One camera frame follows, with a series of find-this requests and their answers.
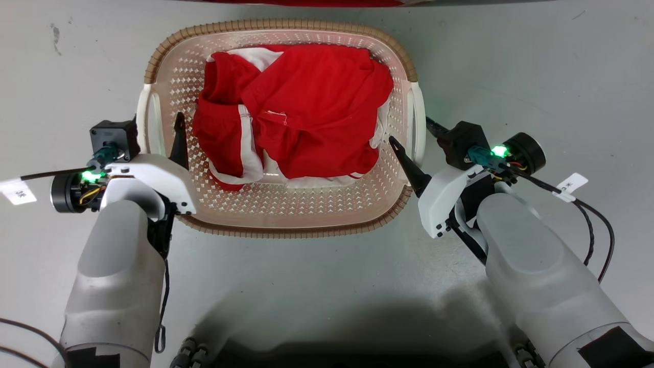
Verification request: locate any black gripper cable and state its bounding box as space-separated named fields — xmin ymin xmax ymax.
xmin=511 ymin=168 xmax=615 ymax=284
xmin=19 ymin=167 xmax=98 ymax=181

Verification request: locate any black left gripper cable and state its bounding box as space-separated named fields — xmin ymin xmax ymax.
xmin=19 ymin=167 xmax=98 ymax=181

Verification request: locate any white right cable label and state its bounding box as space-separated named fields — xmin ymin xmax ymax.
xmin=553 ymin=172 xmax=589 ymax=203

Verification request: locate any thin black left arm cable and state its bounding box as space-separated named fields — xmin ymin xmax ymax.
xmin=154 ymin=258 xmax=171 ymax=354

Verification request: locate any thin black floor cable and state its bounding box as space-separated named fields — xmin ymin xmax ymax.
xmin=0 ymin=317 xmax=68 ymax=368

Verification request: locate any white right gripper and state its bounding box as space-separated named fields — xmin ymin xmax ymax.
xmin=388 ymin=117 xmax=483 ymax=239

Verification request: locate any red garment white trim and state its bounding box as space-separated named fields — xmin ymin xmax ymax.
xmin=192 ymin=44 xmax=394 ymax=192

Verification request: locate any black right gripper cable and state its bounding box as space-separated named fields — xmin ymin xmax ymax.
xmin=511 ymin=168 xmax=615 ymax=284

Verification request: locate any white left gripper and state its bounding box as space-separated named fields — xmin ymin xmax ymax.
xmin=101 ymin=112 xmax=198 ymax=215

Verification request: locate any white cable label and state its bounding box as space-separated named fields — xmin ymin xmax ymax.
xmin=553 ymin=172 xmax=589 ymax=203
xmin=0 ymin=177 xmax=37 ymax=206

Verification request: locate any white laundry basket brown rim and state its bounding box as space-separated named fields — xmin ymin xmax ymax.
xmin=136 ymin=19 xmax=427 ymax=239

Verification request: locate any white left cable label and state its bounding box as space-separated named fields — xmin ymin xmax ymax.
xmin=0 ymin=177 xmax=37 ymax=206

